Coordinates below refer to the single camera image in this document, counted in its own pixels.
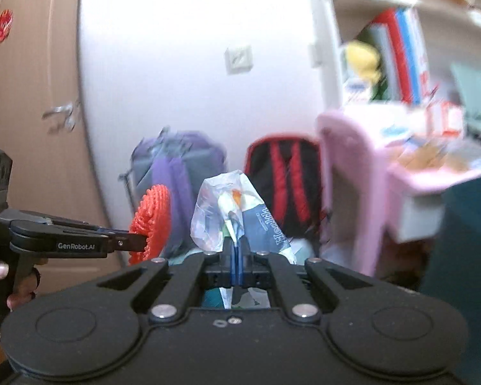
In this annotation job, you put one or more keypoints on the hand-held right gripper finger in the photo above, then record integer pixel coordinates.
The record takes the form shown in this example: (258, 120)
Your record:
(239, 266)
(234, 266)

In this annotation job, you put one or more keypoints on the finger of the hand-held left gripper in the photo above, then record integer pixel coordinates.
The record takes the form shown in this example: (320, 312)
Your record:
(128, 242)
(76, 224)

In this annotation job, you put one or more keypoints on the clear blue printed plastic bag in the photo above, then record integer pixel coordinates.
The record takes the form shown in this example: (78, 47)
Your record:
(216, 216)

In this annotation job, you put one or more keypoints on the teal plastic bin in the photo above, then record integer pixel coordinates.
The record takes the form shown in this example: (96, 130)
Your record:
(465, 248)

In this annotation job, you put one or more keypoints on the person's left hand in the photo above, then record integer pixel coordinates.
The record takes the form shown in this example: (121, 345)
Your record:
(24, 292)

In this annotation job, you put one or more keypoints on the teal zigzag quilt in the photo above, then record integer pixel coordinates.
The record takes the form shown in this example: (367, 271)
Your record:
(304, 248)

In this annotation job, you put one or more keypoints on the purple grey backpack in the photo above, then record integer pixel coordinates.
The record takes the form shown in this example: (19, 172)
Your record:
(192, 156)

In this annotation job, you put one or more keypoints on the red black backpack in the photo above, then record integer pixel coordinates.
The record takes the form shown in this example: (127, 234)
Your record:
(280, 160)

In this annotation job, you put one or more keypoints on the pink desk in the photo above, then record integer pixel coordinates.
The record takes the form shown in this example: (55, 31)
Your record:
(352, 176)

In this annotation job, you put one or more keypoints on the beige wooden door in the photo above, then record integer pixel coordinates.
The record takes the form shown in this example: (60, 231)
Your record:
(36, 68)

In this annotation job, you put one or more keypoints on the red door decoration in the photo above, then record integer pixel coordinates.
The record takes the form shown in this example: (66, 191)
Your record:
(4, 26)

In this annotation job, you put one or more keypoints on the white shelf unit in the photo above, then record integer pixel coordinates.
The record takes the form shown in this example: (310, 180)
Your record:
(324, 48)

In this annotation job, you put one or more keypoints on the yellow green plush toy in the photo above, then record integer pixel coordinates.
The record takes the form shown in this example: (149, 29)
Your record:
(362, 60)

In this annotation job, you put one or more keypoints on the orange white box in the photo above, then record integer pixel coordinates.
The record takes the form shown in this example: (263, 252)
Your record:
(445, 120)

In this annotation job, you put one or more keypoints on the row of upright books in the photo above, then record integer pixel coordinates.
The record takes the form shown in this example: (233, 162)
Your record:
(401, 48)

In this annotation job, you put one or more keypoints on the green book stand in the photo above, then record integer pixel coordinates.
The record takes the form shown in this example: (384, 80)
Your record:
(477, 88)

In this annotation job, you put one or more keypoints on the white wall switch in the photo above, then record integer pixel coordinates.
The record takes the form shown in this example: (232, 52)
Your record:
(239, 59)

